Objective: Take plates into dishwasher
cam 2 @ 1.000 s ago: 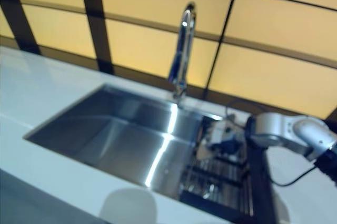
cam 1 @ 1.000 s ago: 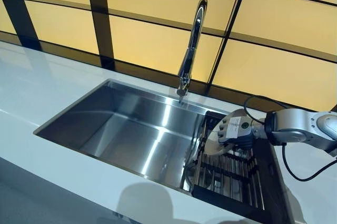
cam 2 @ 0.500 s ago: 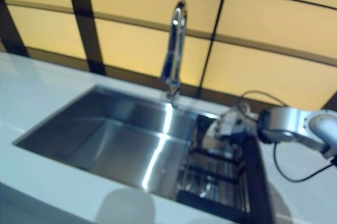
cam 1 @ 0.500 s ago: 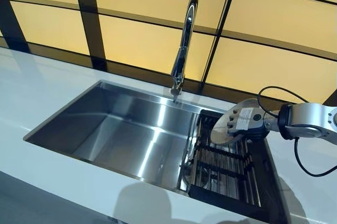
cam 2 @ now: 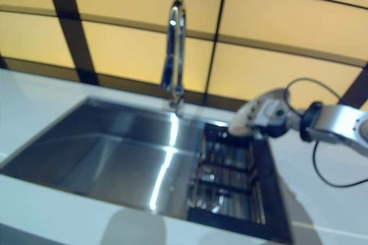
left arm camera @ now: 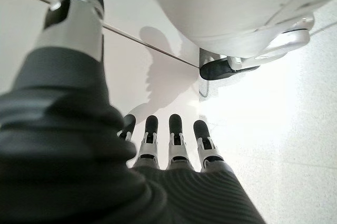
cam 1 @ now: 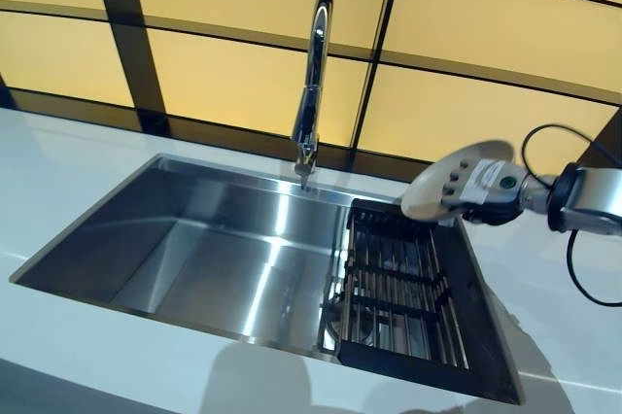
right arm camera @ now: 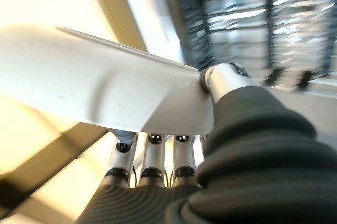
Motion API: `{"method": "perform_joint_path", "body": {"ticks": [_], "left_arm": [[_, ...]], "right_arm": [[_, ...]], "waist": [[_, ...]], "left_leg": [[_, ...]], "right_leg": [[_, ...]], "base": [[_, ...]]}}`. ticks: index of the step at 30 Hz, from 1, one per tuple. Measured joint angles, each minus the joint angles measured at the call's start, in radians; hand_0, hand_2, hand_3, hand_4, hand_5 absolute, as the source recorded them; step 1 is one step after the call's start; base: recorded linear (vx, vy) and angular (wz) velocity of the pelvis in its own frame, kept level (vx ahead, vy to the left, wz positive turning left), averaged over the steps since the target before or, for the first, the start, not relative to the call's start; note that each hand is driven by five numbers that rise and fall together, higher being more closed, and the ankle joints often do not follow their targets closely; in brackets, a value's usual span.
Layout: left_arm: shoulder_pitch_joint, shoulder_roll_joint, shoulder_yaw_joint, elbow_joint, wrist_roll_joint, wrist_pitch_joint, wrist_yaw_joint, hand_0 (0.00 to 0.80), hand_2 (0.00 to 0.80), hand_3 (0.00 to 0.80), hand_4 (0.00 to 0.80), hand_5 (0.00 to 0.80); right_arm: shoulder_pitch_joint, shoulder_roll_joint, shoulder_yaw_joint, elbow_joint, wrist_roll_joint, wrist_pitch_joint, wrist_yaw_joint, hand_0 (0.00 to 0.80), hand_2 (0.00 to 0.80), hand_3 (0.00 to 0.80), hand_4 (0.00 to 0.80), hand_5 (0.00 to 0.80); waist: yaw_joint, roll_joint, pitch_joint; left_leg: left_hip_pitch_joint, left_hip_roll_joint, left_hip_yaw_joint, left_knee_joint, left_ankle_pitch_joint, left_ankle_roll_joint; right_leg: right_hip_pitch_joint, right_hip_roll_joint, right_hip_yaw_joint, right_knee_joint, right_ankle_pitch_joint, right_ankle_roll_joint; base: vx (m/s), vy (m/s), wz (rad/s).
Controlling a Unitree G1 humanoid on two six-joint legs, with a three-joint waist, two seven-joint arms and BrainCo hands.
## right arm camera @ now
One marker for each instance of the black dish drying rack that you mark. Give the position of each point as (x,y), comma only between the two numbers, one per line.
(237,11)

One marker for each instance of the cream ceramic plate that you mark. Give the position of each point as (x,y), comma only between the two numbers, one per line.
(79,84)

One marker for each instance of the right robot hand black glove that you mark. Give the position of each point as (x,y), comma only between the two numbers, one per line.
(263,168)

